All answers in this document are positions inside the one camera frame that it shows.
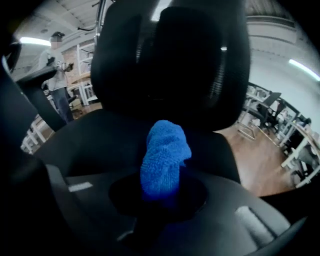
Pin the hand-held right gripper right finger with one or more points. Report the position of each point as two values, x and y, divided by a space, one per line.
225 225

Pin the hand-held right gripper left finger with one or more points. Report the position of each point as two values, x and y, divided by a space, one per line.
30 205

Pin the black mesh chair backrest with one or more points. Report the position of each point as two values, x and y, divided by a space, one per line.
125 75

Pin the blue fluffy cloth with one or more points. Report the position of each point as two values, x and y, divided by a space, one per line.
162 160

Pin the white frame shelf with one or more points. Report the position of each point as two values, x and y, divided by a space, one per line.
86 97

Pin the chrome cantilever chair frame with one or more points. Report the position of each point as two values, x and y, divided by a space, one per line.
246 134

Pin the black background office chair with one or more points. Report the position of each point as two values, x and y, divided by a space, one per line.
273 98

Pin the white frame desk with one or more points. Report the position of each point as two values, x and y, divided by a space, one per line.
296 152

